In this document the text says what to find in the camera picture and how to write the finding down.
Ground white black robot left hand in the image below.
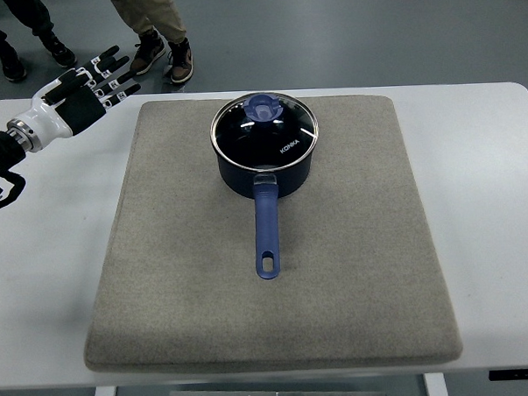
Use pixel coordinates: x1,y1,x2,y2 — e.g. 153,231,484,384
7,46,140,152

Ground glass pot lid blue knob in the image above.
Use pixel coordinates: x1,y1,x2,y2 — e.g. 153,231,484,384
210,92,319,172

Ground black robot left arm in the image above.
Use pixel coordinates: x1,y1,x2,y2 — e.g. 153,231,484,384
0,130,27,209

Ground person in black trousers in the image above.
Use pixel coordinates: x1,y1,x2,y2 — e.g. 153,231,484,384
0,0,78,83

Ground person in khaki trousers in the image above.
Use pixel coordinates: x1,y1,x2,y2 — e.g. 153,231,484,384
110,0,194,84

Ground dark blue saucepan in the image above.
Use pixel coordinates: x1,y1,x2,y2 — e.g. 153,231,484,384
213,147,315,280

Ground beige felt mat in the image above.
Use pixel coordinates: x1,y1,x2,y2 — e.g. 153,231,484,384
84,95,462,374

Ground black table control panel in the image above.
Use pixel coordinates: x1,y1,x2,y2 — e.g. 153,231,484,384
488,369,528,382

